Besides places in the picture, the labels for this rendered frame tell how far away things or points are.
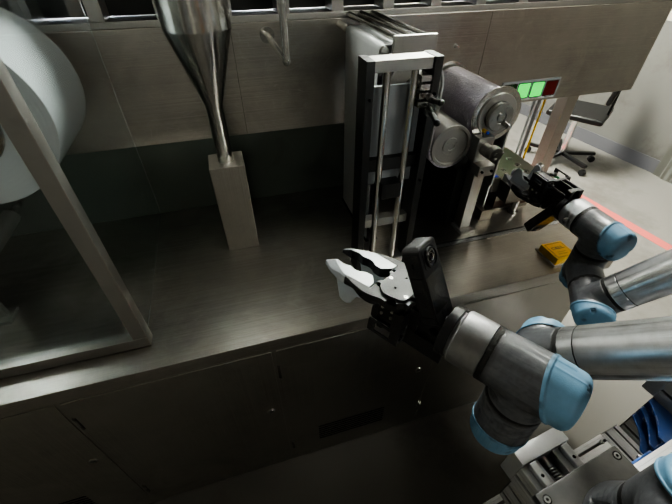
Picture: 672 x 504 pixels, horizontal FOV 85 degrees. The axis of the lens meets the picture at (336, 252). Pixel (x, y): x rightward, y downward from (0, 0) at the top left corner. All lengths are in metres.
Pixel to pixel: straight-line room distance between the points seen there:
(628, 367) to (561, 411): 0.13
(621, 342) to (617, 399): 1.65
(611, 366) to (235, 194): 0.86
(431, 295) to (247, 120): 0.90
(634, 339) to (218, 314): 0.81
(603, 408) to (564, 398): 1.68
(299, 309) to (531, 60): 1.18
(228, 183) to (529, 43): 1.11
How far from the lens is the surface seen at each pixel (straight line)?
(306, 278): 1.01
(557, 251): 1.23
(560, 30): 1.63
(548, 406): 0.49
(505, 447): 0.60
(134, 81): 1.21
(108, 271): 0.81
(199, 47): 0.88
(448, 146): 1.09
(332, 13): 1.21
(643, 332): 0.58
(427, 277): 0.47
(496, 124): 1.12
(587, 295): 0.94
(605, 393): 2.22
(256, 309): 0.96
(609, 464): 1.00
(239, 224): 1.08
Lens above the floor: 1.62
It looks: 41 degrees down
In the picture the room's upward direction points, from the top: straight up
